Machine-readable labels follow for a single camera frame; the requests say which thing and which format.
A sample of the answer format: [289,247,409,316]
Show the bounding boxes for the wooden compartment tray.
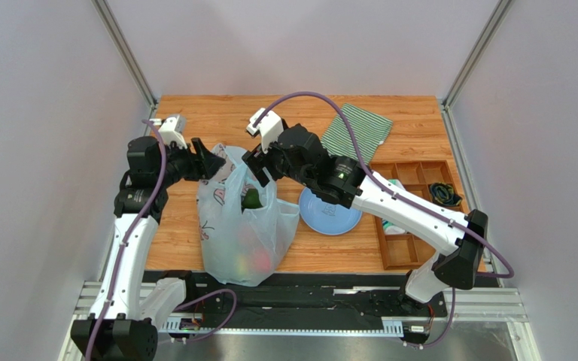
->
[370,160,468,270]

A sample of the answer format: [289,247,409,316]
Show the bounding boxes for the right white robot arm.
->
[242,121,488,303]

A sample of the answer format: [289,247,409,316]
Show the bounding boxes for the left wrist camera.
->
[150,114,188,149]

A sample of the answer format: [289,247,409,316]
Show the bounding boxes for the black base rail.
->
[184,273,449,331]

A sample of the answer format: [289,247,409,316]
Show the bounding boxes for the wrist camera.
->
[150,114,188,149]
[245,108,286,153]

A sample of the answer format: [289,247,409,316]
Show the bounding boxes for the red apple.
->
[250,249,275,274]

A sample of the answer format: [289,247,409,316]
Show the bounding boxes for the green avocado fruit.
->
[241,188,263,211]

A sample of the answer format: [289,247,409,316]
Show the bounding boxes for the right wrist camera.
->
[245,108,286,153]

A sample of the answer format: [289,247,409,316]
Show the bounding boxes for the teal white socks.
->
[382,179,408,235]

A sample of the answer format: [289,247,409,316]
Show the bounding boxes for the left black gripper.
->
[154,138,225,189]

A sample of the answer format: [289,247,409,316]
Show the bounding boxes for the light blue cartoon plastic bag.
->
[196,144,300,287]

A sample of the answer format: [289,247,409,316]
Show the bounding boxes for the dark coiled cable bundle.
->
[427,182,463,208]

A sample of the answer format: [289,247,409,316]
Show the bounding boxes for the blue round plate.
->
[298,188,362,235]

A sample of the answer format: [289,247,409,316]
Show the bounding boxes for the green white striped cloth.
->
[321,103,393,164]

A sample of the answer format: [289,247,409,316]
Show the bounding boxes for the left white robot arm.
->
[70,136,225,360]

